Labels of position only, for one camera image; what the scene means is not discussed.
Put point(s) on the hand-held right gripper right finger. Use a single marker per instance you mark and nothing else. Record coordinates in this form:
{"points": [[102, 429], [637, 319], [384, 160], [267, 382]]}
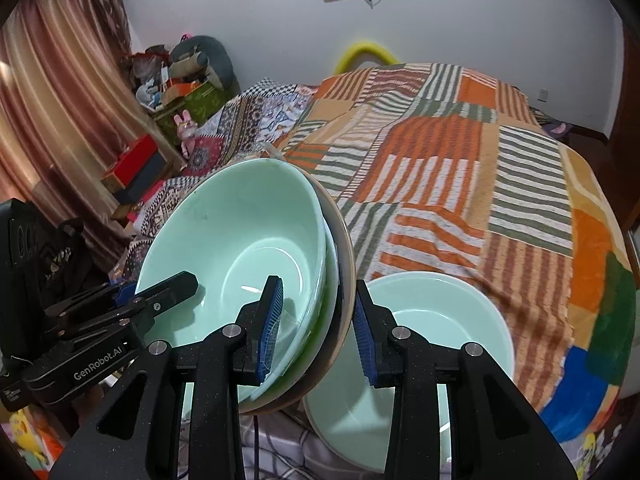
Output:
{"points": [[364, 340]]}

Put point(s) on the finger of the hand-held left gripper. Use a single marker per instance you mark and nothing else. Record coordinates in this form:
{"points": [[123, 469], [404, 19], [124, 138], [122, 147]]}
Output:
{"points": [[125, 292], [170, 290]]}

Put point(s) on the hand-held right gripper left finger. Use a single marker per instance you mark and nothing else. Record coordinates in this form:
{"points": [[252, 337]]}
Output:
{"points": [[270, 330]]}

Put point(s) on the pink bowl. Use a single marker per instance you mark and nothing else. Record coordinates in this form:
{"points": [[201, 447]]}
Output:
{"points": [[347, 260]]}

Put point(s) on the mint green plate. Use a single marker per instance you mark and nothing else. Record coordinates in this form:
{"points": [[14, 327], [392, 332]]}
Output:
{"points": [[450, 320]]}

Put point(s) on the mint green bowl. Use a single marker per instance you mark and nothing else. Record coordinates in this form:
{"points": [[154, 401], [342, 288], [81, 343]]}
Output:
{"points": [[240, 225]]}

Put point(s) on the white plate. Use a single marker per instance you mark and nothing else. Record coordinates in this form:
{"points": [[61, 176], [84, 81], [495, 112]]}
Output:
{"points": [[510, 355]]}

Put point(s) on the black bag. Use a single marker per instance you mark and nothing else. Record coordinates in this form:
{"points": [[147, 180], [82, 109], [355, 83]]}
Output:
{"points": [[30, 260]]}

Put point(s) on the red box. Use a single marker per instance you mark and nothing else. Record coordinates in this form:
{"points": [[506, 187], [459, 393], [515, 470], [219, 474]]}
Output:
{"points": [[132, 155]]}

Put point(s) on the pink rabbit toy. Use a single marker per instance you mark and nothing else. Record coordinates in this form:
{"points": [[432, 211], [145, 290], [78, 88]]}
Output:
{"points": [[185, 127]]}

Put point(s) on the orange striped blanket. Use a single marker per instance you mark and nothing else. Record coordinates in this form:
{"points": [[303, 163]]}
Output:
{"points": [[450, 185]]}

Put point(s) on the green box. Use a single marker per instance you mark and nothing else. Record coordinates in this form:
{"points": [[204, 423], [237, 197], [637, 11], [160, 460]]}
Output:
{"points": [[200, 105]]}

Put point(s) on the patterned patchwork blanket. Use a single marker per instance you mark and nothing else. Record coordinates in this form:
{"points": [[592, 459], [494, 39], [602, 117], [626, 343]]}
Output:
{"points": [[250, 110]]}

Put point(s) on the brown striped curtain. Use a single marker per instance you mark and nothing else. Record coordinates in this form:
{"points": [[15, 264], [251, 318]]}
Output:
{"points": [[60, 85]]}

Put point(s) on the grey plush toy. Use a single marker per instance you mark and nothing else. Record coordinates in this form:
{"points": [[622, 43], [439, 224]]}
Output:
{"points": [[210, 52]]}

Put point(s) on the dark slipper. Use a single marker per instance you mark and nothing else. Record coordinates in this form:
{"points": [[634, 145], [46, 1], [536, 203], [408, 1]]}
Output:
{"points": [[557, 128]]}

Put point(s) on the yellow hoop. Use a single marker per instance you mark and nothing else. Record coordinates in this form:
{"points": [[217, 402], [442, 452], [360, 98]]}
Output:
{"points": [[367, 46]]}

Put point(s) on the wall socket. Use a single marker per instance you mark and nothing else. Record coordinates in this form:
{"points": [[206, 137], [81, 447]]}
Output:
{"points": [[543, 95]]}

